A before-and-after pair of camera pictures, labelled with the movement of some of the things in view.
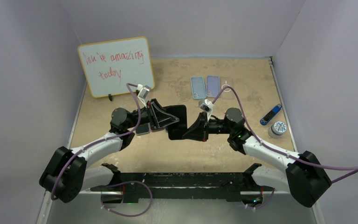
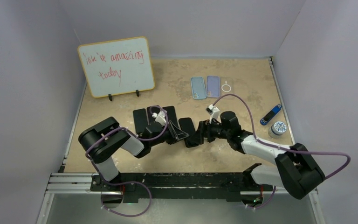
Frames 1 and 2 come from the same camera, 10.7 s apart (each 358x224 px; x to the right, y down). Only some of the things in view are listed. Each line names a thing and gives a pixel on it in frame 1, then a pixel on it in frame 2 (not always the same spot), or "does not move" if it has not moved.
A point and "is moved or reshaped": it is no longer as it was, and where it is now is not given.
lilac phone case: x=213 y=86 does not move
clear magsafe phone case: x=228 y=94 does not move
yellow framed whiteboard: x=110 y=66 does not move
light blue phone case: x=198 y=87 does not move
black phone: x=175 y=131 is moved or reshaped
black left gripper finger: x=163 y=117 to x=177 y=133
